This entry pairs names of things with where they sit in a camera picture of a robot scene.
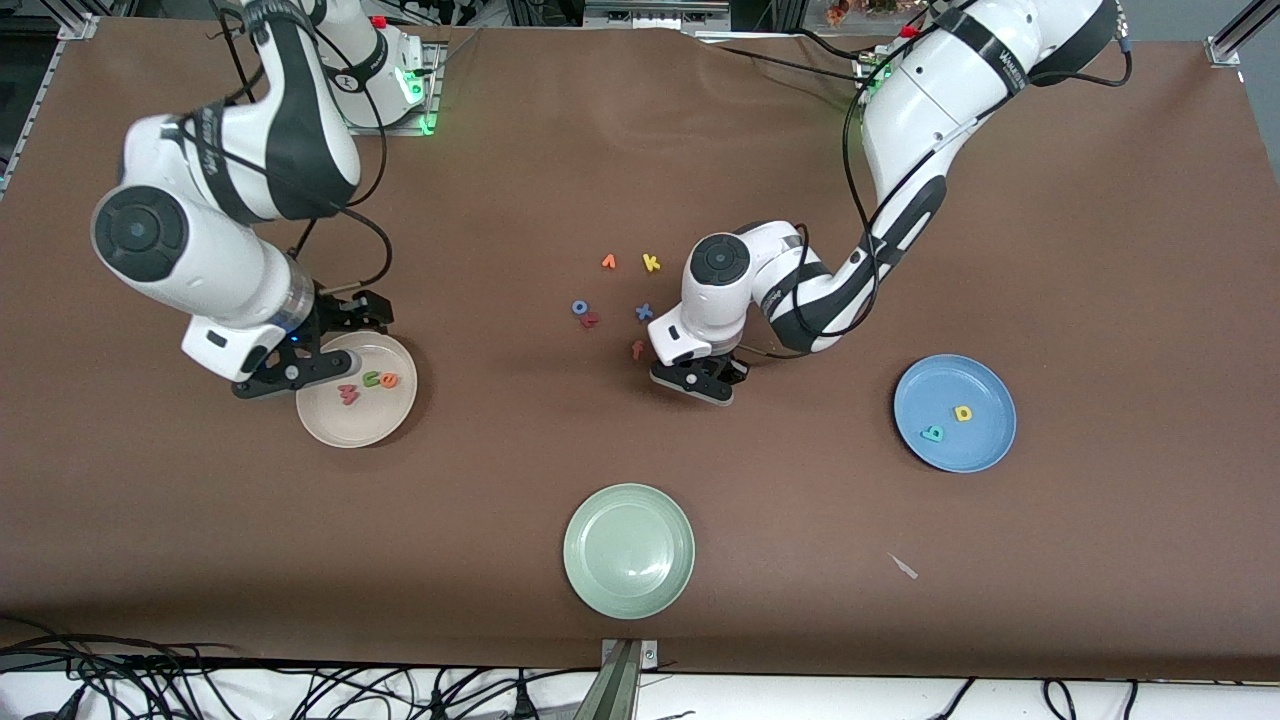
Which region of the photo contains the beige round plate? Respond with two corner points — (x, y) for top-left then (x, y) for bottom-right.
(296, 331), (419, 449)

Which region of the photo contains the green round plate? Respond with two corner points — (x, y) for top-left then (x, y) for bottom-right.
(563, 483), (696, 621)

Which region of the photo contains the brown table cover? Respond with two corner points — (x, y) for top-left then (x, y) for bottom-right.
(0, 18), (1280, 683)

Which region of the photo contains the blue round plate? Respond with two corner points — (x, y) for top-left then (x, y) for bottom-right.
(893, 354), (1018, 474)

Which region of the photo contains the orange dried plant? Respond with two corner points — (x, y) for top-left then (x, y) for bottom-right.
(825, 0), (901, 26)

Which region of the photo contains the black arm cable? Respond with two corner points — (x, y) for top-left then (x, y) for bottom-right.
(205, 0), (393, 298)
(740, 0), (1134, 359)

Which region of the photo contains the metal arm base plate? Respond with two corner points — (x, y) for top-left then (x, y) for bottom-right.
(340, 40), (444, 137)

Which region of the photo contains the black cable on table cover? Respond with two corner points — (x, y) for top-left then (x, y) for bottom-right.
(715, 30), (881, 81)

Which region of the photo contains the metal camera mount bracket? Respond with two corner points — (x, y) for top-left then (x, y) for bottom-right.
(575, 638), (661, 720)

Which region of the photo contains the aluminium table edge rail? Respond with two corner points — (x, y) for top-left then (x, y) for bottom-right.
(0, 40), (56, 201)

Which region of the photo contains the aluminium frame profile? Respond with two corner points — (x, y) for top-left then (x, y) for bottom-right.
(583, 0), (733, 31)

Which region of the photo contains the black floor cable bundle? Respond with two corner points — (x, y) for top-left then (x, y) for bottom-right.
(0, 620), (701, 720)

